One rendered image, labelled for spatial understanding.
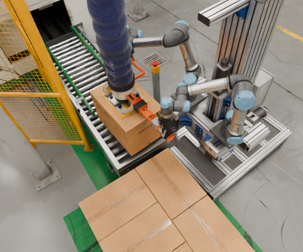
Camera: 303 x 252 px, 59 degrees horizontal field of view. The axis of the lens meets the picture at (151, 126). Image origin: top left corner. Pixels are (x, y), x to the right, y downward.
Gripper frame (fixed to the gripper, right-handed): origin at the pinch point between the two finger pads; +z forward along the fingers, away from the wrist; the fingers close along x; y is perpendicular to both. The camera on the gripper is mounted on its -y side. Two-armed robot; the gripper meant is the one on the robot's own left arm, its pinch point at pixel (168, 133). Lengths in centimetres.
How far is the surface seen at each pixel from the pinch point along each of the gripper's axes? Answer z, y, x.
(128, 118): 13.2, 40.4, 10.4
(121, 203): 66, 4, 52
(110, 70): -30, 56, 9
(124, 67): -31, 50, 0
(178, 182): 66, -13, 0
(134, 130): 18.3, 30.0, 11.8
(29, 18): -63, 105, 39
